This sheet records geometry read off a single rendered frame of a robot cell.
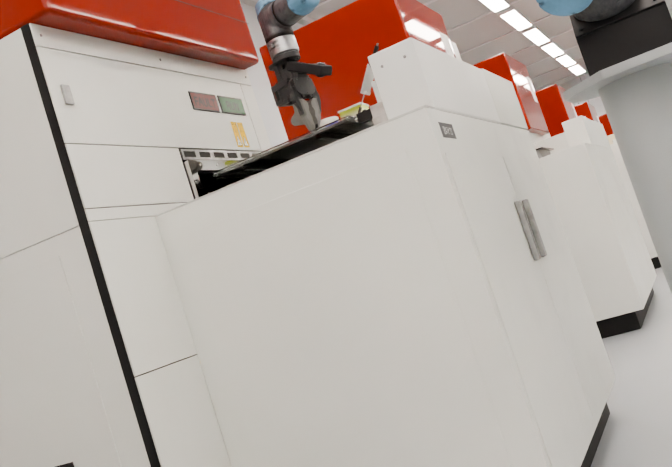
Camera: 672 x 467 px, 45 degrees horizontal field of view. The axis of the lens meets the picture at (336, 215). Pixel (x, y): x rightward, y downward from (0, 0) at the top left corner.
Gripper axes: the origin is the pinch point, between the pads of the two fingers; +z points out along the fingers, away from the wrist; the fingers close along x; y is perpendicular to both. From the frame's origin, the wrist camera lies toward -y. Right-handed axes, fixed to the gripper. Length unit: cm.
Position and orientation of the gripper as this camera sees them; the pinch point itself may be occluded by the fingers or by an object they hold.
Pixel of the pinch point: (315, 127)
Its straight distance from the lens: 203.8
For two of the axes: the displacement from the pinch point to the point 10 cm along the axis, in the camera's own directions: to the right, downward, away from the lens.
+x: -6.4, 1.4, -7.6
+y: -7.0, 2.9, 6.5
